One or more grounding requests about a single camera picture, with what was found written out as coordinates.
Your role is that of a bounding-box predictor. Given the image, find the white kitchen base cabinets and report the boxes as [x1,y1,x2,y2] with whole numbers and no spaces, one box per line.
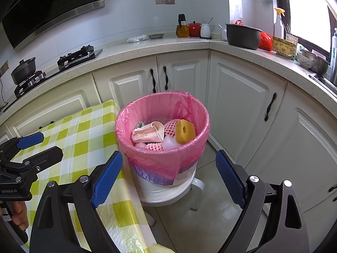
[1,43,336,250]

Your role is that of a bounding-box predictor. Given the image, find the crushed paper cup front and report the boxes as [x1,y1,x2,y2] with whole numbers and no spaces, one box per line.
[131,121,164,143]

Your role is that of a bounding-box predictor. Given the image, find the white plastic bag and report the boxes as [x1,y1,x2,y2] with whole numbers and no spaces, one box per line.
[127,34,148,43]

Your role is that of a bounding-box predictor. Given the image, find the white ceramic jar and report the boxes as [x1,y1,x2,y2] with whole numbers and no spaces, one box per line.
[200,23,211,38]

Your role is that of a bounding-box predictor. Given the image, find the red lidded pot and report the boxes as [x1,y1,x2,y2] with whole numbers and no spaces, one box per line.
[188,21,201,38]

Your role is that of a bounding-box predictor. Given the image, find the black gas stove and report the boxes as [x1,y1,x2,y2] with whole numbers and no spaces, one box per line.
[1,44,103,112]

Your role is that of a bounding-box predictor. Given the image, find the red plastic bag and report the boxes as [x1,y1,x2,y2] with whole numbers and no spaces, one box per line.
[259,31,273,51]

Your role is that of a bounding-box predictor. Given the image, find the pink foam net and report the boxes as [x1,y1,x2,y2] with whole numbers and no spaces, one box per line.
[164,119,181,138]
[146,143,163,151]

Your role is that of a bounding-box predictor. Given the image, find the black range hood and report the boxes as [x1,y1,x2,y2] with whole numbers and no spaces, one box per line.
[1,0,104,51]

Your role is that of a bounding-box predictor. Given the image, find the amber oil bottle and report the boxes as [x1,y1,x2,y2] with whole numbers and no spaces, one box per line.
[176,14,189,38]

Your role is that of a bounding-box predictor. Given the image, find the black power cable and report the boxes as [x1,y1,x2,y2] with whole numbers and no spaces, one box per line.
[0,77,9,112]

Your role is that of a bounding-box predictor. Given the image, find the steel bowl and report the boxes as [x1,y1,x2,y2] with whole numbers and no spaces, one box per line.
[297,50,328,75]

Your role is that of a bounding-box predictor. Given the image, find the yellow sponge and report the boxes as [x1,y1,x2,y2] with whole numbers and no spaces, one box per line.
[175,119,196,144]

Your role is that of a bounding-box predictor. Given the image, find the green striped cloth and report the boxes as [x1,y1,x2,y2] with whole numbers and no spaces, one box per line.
[135,121,147,129]

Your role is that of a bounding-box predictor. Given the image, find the left hand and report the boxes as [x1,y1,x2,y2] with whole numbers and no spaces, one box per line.
[10,201,29,231]

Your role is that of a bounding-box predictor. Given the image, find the white stool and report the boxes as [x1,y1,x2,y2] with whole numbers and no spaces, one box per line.
[131,163,205,211]

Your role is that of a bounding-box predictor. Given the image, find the pink bagged trash bin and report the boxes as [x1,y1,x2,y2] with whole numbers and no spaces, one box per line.
[115,92,210,186]

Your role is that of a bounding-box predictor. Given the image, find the white foam sheet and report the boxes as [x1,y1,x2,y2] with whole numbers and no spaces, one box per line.
[162,135,180,150]

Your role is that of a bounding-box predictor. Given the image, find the white spray bottle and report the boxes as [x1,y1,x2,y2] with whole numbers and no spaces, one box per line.
[274,7,285,38]

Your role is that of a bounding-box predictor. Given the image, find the wall power socket left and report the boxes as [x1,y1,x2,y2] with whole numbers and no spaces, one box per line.
[0,61,9,75]

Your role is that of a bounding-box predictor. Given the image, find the small grey dish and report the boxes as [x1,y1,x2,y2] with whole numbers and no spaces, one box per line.
[148,33,164,39]

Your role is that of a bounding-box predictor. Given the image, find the black cooking pot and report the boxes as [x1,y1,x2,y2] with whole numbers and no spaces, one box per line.
[11,57,36,85]

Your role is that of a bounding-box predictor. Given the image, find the dark grey inner pot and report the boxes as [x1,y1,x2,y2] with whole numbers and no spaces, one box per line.
[226,24,262,50]

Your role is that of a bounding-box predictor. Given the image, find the yellow patterned bowl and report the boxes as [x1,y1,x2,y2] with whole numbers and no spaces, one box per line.
[272,36,296,61]

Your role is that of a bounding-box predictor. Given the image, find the green checkered tablecloth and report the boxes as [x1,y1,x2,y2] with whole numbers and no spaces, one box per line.
[13,100,171,252]

